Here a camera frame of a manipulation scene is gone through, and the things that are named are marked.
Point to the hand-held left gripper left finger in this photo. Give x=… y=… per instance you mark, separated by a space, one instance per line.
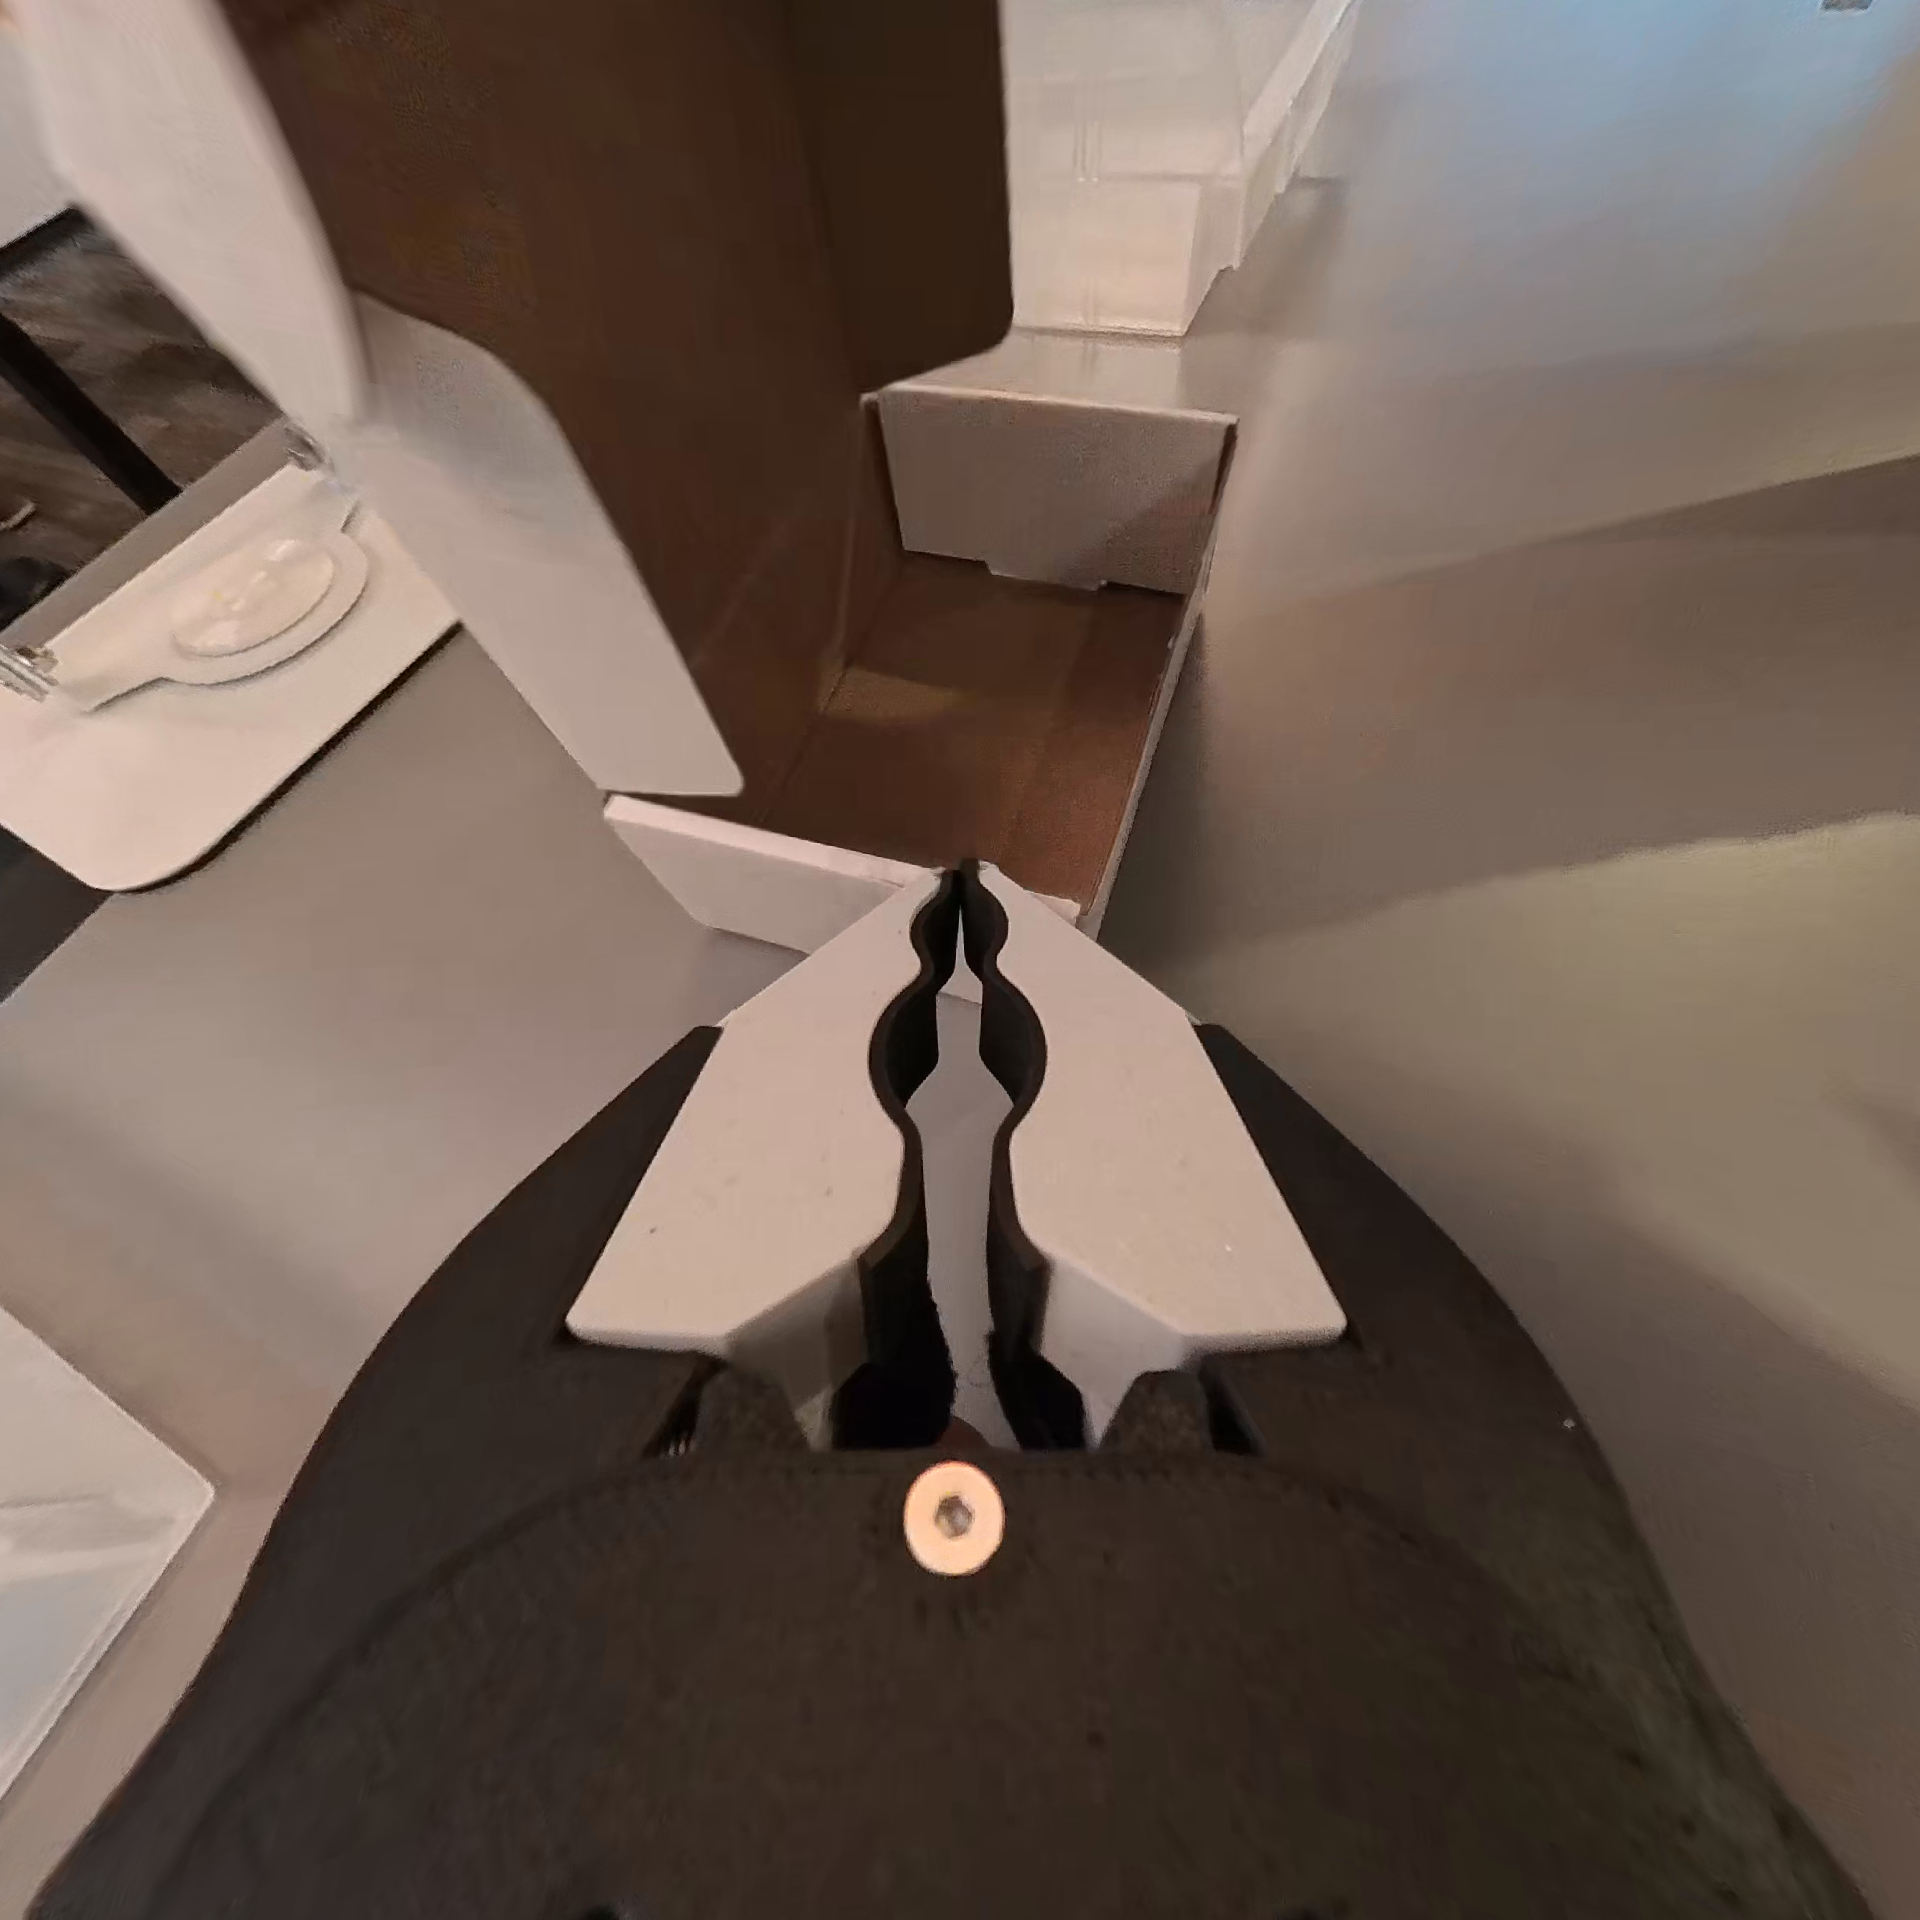
x=720 y=1201

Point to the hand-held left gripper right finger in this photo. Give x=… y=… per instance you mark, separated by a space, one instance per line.
x=1170 y=1201

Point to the white cardboard box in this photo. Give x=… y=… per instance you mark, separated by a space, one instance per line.
x=960 y=721

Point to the clear plastic container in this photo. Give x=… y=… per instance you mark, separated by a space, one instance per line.
x=1125 y=151
x=75 y=1500

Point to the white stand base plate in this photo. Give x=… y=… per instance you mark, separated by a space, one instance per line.
x=180 y=750

